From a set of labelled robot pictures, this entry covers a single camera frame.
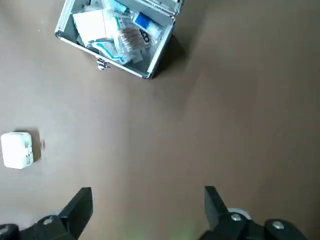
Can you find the blue white tube box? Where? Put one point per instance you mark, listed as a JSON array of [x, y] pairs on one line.
[[147, 23]]

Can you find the white gauze box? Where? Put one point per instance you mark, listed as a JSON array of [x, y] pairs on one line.
[[87, 25]]

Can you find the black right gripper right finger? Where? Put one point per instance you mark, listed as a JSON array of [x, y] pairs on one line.
[[217, 212]]

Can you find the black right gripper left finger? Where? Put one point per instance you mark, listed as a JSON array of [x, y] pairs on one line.
[[72, 212]]

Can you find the blue edged clear sachet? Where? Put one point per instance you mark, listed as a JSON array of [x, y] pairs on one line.
[[107, 48]]

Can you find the aluminium first aid case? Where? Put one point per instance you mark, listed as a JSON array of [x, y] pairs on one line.
[[160, 50]]

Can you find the small white medicine box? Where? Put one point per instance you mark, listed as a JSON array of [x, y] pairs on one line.
[[15, 150]]

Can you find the cotton swab packet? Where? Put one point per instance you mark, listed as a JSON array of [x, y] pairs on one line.
[[128, 38]]

